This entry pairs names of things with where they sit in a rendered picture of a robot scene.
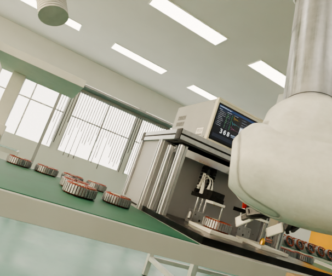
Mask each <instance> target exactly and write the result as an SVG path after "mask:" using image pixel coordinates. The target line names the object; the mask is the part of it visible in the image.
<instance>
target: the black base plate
mask: <svg viewBox="0 0 332 276"><path fill-rule="evenodd" d="M156 211H157V210H155V211H154V210H151V209H149V208H147V207H144V210H143V212H145V213H147V214H149V215H151V216H152V217H154V218H156V219H158V220H160V221H161V222H163V223H165V224H166V225H168V226H170V227H172V228H173V229H175V230H177V231H179V232H181V233H182V234H184V235H186V236H188V237H190V238H191V239H193V240H195V241H197V242H199V243H200V244H203V245H206V246H210V247H212V248H216V249H220V250H223V251H227V252H231V253H234V254H237V255H241V256H245V257H248V258H252V259H255V260H258V261H262V262H266V263H269V264H272V265H276V266H280V267H283V268H287V269H291V270H293V271H297V272H300V273H304V274H308V275H311V276H332V274H331V273H329V272H327V271H324V270H322V269H320V268H317V267H315V266H313V265H310V264H308V263H306V262H303V261H300V260H298V259H296V258H293V257H291V256H288V257H285V256H281V255H278V254H274V253H272V252H269V251H265V250H262V249H259V248H257V247H255V246H252V245H250V244H248V243H246V242H242V243H239V242H236V241H233V240H229V239H226V238H223V237H219V236H216V235H213V234H210V233H208V232H206V231H204V230H201V229H199V228H197V227H195V226H193V225H191V224H189V223H188V222H187V221H185V219H184V218H180V217H177V216H174V215H171V214H166V216H164V215H161V214H158V213H156Z"/></svg>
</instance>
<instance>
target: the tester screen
mask: <svg viewBox="0 0 332 276"><path fill-rule="evenodd" d="M253 123H255V122H253V121H251V120H249V119H247V118H246V117H243V116H241V115H240V114H238V113H236V112H234V111H232V110H230V109H228V108H226V107H225V106H223V105H220V107H219V110H218V112H217V115H216V119H215V122H214V125H213V128H212V131H211V134H210V137H212V138H214V139H216V140H218V141H220V142H222V143H225V144H227V145H229V146H231V147H232V144H230V143H227V142H225V141H223V140H221V139H218V138H217V137H215V136H213V135H212V132H214V133H216V134H219V135H221V136H223V137H225V138H227V139H229V140H231V141H233V139H234V138H235V137H236V136H237V135H238V133H239V130H240V128H242V129H244V128H246V127H247V126H249V125H251V124H253ZM220 128H221V129H224V130H226V131H228V132H230V136H229V137H226V136H224V135H222V134H220V133H219V130H220Z"/></svg>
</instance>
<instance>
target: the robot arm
mask: <svg viewBox="0 0 332 276"><path fill-rule="evenodd" d="M293 2H294V4H295V13H294V20H293V28H292V32H291V44H290V52H289V59H288V67H287V74H286V79H285V86H284V94H283V100H282V101H281V102H279V103H277V104H275V105H274V106H273V107H272V108H270V110H269V111H268V112H267V114H266V117H265V119H264V121H263V122H262V123H253V124H251V125H249V126H247V127H246V128H244V129H243V130H241V131H240V133H239V134H238V135H237V136H236V137H235V138H234V139H233V141H232V150H231V161H230V171H229V178H228V187H229V188H230V190H231V191H232V192H233V193H234V194H235V195H236V196H237V198H238V199H239V200H240V201H242V202H243V203H244V204H246V205H247V206H249V208H245V210H246V213H245V214H243V215H240V216H238V217H235V222H236V227H239V226H242V225H244V224H246V223H249V222H251V221H253V219H268V218H272V219H274V220H277V221H280V222H282V223H279V224H277V225H274V226H271V227H268V228H266V235H267V237H271V236H274V235H277V234H280V233H283V232H285V233H286V234H290V233H289V231H291V233H294V232H296V231H297V230H298V229H299V228H303V229H306V230H309V231H313V232H318V233H322V234H327V235H332V0H293ZM283 223H284V224H283Z"/></svg>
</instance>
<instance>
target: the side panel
mask: <svg viewBox="0 0 332 276"><path fill-rule="evenodd" d="M163 142H164V140H163V139H161V140H159V141H143V140H141V141H140V144H139V146H138V150H137V152H136V155H135V158H134V160H133V163H132V165H131V168H130V171H129V174H128V177H127V180H126V182H125V185H124V188H123V190H122V194H121V195H122V196H125V197H128V198H130V199H131V200H132V203H131V205H132V206H133V207H135V208H137V209H139V210H141V211H143V210H144V206H142V202H143V201H144V197H145V194H146V191H147V189H148V186H149V183H150V180H151V177H152V174H153V171H154V168H155V166H156V162H157V160H158V157H159V154H160V151H161V149H162V146H163Z"/></svg>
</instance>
